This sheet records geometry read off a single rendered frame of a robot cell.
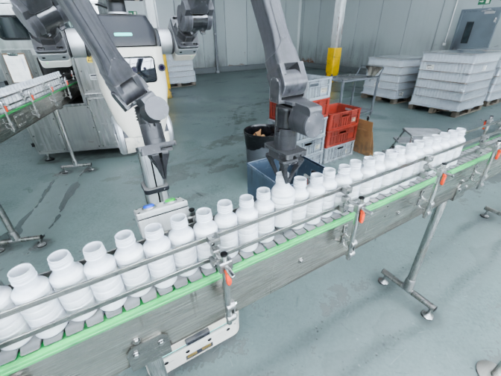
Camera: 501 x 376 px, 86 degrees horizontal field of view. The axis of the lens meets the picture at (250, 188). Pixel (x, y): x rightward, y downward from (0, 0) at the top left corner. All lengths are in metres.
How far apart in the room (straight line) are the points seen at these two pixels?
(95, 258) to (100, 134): 3.82
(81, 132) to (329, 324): 3.83
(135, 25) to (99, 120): 3.22
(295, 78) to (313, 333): 1.50
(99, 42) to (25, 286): 0.51
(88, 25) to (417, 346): 2.00
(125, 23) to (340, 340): 1.83
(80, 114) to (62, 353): 3.83
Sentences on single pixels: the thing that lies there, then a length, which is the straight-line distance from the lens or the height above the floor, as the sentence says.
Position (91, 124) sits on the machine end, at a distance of 4.37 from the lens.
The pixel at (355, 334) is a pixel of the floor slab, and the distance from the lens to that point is 1.90.
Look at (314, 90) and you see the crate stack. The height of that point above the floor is 0.99.
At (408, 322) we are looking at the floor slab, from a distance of 2.07.
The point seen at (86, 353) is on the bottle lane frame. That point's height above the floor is 0.94.
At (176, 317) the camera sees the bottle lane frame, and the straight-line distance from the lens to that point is 0.77.
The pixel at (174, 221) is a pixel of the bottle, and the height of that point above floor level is 1.17.
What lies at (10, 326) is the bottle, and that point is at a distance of 0.72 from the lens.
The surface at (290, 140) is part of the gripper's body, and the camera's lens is 0.68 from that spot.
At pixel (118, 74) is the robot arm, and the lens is 0.76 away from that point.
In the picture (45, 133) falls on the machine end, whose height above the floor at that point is 0.41.
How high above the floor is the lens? 1.53
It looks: 30 degrees down
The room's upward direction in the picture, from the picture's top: 1 degrees counter-clockwise
